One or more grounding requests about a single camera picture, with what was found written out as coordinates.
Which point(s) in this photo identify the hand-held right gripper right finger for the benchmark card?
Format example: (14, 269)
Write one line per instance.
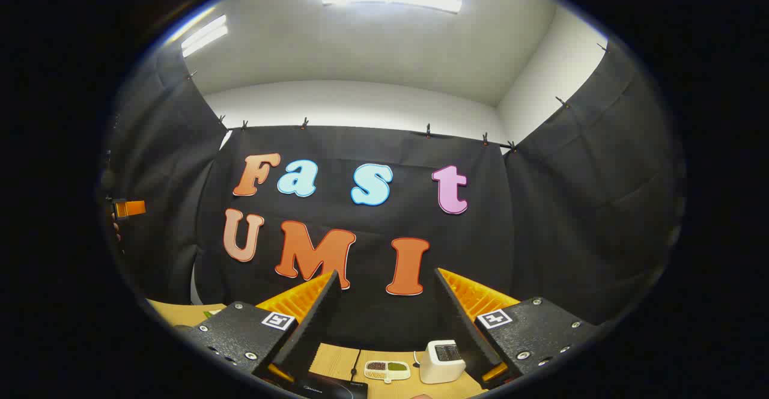
(459, 327)

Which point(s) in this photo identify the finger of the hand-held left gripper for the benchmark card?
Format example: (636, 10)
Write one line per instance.
(131, 208)

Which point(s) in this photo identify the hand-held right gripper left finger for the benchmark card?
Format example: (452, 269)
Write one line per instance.
(315, 327)

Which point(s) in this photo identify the black induction cooktop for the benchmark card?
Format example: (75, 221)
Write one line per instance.
(333, 387)

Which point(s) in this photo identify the white divided bean dish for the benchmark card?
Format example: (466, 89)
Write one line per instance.
(387, 371)

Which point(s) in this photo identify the sandwich with lettuce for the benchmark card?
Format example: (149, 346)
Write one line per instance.
(211, 313)

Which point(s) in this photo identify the black backdrop cloth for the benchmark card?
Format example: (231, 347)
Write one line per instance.
(372, 225)

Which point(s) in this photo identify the small ceiling light panel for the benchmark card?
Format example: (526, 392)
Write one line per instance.
(204, 35)

